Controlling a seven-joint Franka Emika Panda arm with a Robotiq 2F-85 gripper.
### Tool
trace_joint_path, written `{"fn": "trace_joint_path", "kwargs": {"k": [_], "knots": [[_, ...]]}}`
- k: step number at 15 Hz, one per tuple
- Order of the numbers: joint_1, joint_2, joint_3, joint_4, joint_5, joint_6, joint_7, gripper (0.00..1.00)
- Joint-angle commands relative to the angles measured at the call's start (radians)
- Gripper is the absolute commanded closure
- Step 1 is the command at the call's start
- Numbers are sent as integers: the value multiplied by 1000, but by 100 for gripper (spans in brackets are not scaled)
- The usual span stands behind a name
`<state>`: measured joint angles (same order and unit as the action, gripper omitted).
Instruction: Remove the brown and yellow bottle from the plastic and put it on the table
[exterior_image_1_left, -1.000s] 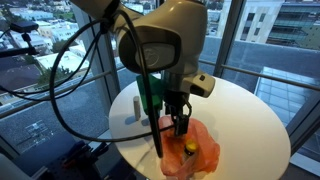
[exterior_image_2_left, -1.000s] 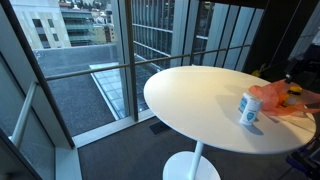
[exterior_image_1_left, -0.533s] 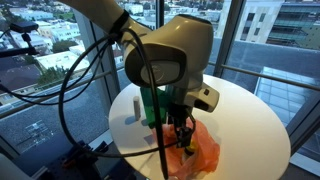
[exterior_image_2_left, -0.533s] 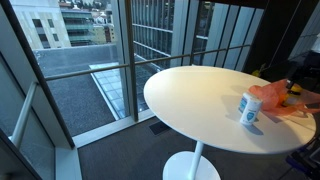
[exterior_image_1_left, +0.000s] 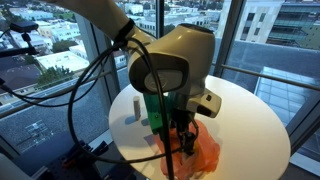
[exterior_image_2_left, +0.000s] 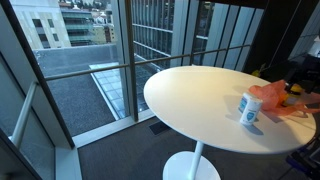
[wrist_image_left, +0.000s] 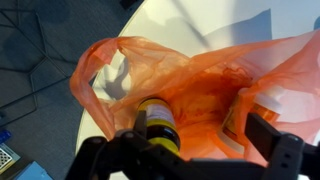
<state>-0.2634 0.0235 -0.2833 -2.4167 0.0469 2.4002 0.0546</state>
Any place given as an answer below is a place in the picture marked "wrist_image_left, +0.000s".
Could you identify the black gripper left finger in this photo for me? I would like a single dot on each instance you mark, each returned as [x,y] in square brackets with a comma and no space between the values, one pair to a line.
[140,122]

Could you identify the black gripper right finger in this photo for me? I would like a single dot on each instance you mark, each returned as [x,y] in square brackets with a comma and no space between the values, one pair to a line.
[262,135]

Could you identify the brown bottle with yellow cap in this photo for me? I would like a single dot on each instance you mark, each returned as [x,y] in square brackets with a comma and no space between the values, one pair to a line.
[160,117]

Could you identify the orange pill bottle white cap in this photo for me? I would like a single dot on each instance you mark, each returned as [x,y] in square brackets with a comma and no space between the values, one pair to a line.
[265,107]

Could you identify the orange plastic bag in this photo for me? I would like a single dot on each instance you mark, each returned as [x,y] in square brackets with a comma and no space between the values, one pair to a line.
[200,80]

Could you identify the light blue flat box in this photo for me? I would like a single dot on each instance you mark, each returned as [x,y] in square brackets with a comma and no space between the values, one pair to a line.
[33,171]

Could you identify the small blue object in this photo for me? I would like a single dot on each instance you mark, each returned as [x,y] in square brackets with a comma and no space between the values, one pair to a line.
[317,23]

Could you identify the blue and black equipment base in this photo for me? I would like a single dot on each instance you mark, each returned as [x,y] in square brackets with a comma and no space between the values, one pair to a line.
[4,136]

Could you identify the checkerboard calibration card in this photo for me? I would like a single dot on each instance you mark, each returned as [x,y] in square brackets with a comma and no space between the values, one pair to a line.
[7,158]

